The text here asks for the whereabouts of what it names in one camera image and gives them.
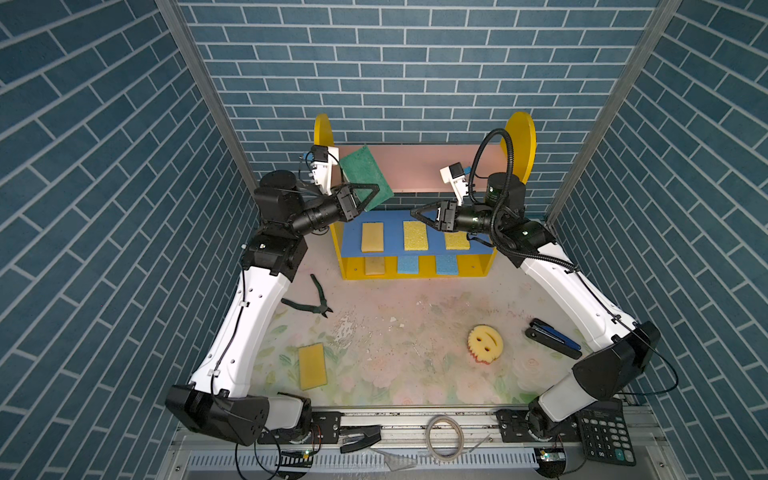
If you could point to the bright yellow sponge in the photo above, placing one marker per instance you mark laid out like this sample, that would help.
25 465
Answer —
456 241
415 236

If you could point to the yellow smiley face sponge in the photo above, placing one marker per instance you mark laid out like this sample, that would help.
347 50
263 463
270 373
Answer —
485 344

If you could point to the blue sponge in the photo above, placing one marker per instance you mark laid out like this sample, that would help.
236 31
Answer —
447 265
408 265

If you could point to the aluminium front rail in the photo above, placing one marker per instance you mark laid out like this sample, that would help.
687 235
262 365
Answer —
447 442

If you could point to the black stapler on rail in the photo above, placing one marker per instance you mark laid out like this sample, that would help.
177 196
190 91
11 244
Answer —
358 438

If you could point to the pale yellow orange-backed sponge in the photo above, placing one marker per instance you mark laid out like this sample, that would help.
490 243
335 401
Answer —
374 266

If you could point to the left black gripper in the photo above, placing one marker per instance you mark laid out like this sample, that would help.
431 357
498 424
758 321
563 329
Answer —
341 205

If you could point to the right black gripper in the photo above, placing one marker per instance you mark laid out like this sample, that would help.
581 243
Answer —
448 215

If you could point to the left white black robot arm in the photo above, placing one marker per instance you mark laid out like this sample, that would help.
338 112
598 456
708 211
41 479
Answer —
216 400

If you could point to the black desk calculator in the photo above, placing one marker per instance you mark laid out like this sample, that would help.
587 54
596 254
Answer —
604 434

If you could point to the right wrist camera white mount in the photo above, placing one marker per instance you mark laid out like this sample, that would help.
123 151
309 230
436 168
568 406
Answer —
454 176

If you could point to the green scouring pad sponge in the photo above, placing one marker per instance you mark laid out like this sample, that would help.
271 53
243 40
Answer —
360 167

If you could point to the yellow shelf with coloured boards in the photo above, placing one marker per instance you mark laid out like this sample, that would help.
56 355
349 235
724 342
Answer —
412 173

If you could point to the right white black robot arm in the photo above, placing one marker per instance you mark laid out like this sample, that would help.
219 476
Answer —
621 347

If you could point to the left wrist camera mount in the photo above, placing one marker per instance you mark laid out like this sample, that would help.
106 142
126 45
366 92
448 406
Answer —
322 160

